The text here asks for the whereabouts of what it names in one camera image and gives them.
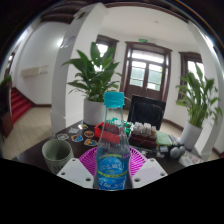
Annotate grey headphones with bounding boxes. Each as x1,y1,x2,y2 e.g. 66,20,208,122
168,143,187,159

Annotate clear bottle with teal cap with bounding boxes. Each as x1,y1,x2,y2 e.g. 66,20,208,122
93,91,133,191

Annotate printed magazine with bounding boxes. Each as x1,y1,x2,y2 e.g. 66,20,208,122
178,150,204,168

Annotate narrow dark-framed window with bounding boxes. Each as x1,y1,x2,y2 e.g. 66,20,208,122
94,34,119,64

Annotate grey-green patterned cup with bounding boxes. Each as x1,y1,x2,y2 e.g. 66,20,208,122
41,138,75,175

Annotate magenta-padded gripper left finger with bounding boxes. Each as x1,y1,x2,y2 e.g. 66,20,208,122
56,146,99,190

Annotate dark wooden glazed door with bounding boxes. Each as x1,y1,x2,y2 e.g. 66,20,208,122
120,41,173,111

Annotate box of small bottles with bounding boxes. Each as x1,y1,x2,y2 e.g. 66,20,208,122
129,121,158,149

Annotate red carpeted stairs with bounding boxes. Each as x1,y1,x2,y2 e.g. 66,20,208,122
9,87,34,124

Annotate white wall radiator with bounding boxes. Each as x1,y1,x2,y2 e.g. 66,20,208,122
20,64,49,78

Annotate bushy potted plant, white pot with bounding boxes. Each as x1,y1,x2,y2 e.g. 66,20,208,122
62,41,123,127

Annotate green notebook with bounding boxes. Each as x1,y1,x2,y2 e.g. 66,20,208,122
155,130,173,147

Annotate black chair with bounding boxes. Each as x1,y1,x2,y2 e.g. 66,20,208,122
127,94,167,131

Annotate tall potted plant, white pot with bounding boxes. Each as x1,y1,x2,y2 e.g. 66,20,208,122
175,63,223,151

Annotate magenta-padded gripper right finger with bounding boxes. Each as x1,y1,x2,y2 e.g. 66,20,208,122
129,146,168,190

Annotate round colourful sticker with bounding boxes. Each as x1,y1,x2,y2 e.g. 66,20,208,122
83,129,95,138
70,134,84,143
83,138,98,148
56,133,70,141

